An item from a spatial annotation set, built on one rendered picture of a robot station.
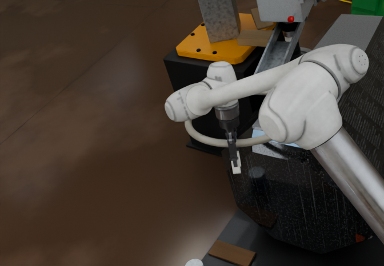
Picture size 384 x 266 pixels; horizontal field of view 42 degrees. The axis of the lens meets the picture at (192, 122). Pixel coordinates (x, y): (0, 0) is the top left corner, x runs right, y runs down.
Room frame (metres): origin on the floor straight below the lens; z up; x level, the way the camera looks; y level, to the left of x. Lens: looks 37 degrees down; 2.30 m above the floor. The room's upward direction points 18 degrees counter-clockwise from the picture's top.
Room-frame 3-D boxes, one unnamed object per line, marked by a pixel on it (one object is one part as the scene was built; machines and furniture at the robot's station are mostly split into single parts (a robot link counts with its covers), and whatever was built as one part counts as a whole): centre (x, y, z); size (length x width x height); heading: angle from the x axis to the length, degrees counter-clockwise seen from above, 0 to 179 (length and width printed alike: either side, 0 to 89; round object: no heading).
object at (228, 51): (2.78, -0.37, 0.76); 0.49 x 0.49 x 0.05; 43
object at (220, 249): (1.77, 0.02, 0.02); 0.25 x 0.10 x 0.01; 47
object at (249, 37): (2.56, -0.51, 0.81); 0.20 x 0.10 x 0.05; 51
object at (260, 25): (2.78, -0.61, 0.80); 0.20 x 0.10 x 0.05; 174
